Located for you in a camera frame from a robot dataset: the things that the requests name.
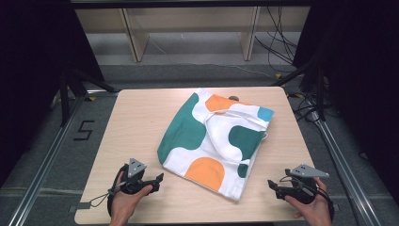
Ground aluminium floor rail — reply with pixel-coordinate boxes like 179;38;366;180
308;110;383;226
7;89;92;226

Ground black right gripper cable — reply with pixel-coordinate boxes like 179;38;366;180
313;183;336;222

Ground person's right hand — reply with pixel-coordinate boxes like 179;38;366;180
284;176;334;226

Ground person's left hand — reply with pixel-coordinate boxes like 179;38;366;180
109;170;154;226

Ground bundle of black hanging cables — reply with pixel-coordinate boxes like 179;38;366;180
254;6;299;73

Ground black curtain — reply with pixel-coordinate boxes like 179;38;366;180
0;0;106;189
292;0;399;202

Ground white green orange tote bag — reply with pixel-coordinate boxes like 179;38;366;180
156;88;276;202

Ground black floor cables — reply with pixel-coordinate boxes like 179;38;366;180
287;91;318;122

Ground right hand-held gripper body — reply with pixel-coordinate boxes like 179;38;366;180
283;163;330;205

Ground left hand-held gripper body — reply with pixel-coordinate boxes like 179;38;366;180
118;157;155;196

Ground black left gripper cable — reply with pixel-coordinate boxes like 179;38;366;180
88;180;126;218

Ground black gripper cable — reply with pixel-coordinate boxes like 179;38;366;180
313;183;336;222
88;180;126;218

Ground black tripod stand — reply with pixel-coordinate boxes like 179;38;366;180
272;59;327;122
58;66;120;127

